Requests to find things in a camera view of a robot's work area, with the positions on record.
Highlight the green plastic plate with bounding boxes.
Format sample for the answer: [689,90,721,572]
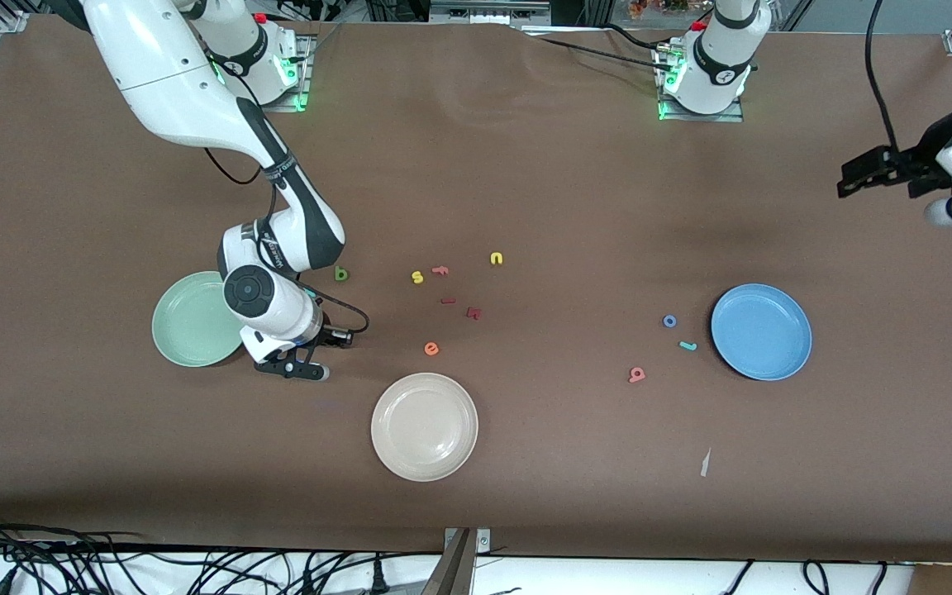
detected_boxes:
[151,271,246,369]

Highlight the beige plastic plate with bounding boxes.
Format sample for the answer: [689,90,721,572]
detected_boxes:
[370,372,479,483]

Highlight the blue plastic plate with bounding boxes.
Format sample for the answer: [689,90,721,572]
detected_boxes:
[710,283,813,382]

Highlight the aluminium table leg profile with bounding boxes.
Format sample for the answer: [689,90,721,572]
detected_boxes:
[420,526,492,595]

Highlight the brown paper table cover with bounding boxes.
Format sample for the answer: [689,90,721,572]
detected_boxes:
[0,13,952,568]

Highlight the grey metal box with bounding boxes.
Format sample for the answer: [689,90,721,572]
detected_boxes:
[430,0,553,28]

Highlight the black base cable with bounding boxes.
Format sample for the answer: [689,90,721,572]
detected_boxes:
[535,34,676,76]
[598,21,677,54]

